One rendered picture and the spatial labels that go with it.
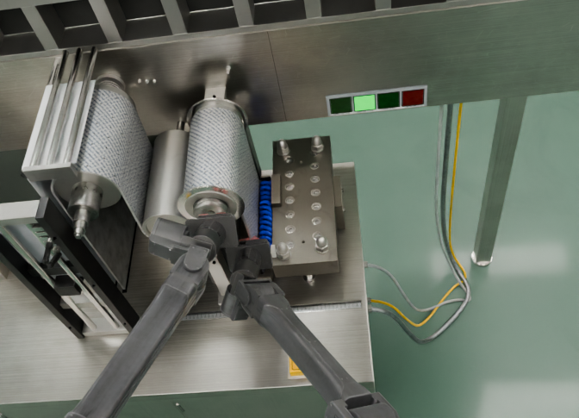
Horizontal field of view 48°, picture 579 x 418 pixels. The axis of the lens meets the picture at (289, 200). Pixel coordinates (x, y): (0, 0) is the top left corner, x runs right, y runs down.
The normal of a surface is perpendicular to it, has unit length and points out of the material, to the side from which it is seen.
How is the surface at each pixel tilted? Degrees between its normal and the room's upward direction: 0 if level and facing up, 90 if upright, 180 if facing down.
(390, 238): 0
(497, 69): 90
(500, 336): 0
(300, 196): 0
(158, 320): 24
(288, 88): 90
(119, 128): 58
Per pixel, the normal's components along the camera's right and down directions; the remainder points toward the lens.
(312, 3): 0.01, 0.81
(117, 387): 0.25, -0.66
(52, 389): -0.14, -0.58
